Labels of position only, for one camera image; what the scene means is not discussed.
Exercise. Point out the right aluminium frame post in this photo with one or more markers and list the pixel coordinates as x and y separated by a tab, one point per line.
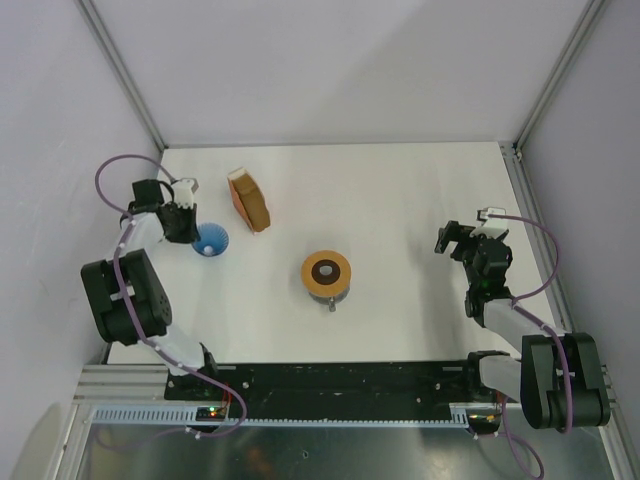
576	42

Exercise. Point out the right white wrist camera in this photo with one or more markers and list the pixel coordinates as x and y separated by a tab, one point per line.
492	223

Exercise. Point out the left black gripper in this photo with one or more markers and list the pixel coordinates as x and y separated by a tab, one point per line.
191	234

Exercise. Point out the grey slotted cable duct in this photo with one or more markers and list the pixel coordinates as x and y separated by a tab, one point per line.
451	416

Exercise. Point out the left aluminium frame post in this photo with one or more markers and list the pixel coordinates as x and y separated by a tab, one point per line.
115	60

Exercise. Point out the wooden ring dripper stand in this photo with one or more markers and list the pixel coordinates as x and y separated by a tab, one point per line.
326	273

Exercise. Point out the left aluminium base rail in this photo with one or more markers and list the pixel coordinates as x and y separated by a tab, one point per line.
116	383

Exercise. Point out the right aluminium side rail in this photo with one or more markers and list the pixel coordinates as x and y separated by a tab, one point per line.
621	455

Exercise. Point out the glass coffee server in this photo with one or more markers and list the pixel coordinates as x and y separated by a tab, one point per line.
330	302

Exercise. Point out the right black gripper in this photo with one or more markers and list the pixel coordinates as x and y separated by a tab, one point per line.
457	232

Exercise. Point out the aluminium frame post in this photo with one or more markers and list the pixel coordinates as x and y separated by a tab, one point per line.
115	60
576	42

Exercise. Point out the orange coffee filter holder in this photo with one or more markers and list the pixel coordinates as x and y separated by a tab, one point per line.
231	177

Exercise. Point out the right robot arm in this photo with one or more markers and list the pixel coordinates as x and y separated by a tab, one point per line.
558	378

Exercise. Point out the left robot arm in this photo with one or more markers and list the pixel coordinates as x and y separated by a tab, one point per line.
127	299

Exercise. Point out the blue ribbed dripper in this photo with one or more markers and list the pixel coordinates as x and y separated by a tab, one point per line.
213	240

